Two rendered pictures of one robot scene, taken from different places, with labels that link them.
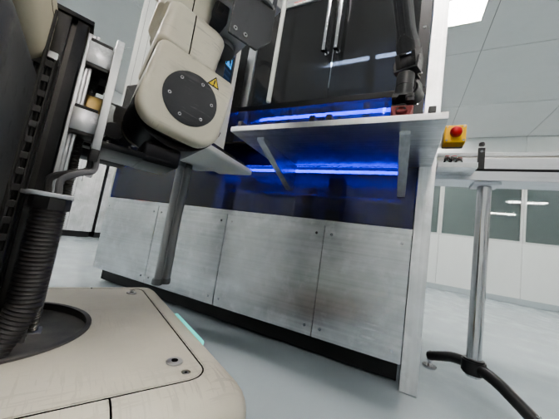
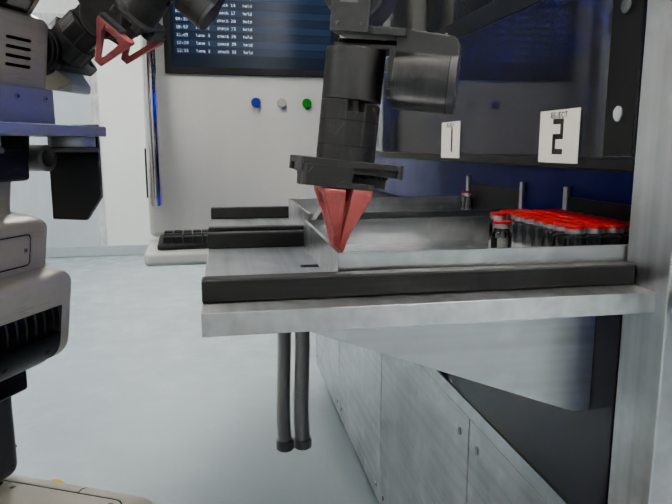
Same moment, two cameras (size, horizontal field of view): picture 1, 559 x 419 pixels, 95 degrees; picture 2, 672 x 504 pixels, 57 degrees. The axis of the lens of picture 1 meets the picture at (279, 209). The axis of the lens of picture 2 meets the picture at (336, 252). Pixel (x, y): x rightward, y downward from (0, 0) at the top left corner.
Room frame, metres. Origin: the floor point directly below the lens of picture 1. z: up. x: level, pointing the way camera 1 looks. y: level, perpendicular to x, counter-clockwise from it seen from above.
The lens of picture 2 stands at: (0.43, -0.84, 1.01)
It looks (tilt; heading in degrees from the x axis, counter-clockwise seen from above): 10 degrees down; 53
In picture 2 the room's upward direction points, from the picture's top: straight up
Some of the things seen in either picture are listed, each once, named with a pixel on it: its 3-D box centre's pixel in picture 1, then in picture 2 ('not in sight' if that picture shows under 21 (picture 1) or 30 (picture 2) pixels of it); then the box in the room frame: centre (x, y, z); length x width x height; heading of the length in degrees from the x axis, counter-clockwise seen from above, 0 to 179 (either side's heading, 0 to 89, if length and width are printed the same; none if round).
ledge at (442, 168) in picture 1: (453, 170); not in sight; (1.01, -0.68, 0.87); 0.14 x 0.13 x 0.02; 154
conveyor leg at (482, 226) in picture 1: (478, 276); not in sight; (1.05, -0.84, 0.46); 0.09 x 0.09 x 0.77; 64
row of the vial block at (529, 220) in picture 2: not in sight; (536, 236); (1.05, -0.41, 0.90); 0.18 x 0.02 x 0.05; 63
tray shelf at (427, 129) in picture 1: (336, 150); (383, 247); (1.00, -0.19, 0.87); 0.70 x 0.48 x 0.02; 64
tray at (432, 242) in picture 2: not in sight; (465, 245); (0.97, -0.37, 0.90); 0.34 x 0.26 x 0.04; 153
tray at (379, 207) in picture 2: not in sight; (397, 213); (1.14, -0.07, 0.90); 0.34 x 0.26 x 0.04; 154
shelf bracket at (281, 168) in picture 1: (277, 167); not in sight; (1.10, 0.04, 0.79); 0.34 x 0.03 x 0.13; 154
